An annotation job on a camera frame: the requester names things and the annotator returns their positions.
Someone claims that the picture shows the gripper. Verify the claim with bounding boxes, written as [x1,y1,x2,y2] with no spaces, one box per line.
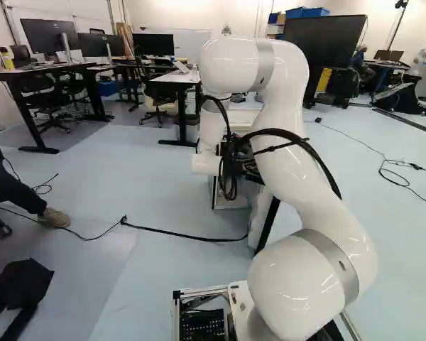
[218,134,265,186]

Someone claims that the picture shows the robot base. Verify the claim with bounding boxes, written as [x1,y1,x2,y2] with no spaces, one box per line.
[171,279,360,341]

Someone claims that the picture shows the black office chair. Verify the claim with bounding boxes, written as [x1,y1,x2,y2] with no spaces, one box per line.
[138,56,172,128]

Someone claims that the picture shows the white top desk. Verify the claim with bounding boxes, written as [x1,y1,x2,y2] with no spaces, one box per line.
[147,65,203,148]

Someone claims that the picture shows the large black screen on stand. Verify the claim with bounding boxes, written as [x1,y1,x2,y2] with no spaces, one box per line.
[282,13,368,110]

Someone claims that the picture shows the black desk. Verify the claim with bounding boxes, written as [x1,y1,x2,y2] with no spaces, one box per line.
[0,61,115,156]

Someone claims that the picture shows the large black monitor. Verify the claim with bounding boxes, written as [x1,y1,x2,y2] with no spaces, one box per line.
[19,18,80,64]

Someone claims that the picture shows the person's legs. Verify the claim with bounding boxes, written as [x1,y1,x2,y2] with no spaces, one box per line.
[0,129,72,229]

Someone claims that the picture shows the black cloth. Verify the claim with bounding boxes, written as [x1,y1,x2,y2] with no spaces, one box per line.
[0,258,56,341]

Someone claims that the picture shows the black floor cable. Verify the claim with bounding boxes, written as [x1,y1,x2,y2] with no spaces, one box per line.
[119,214,253,244]

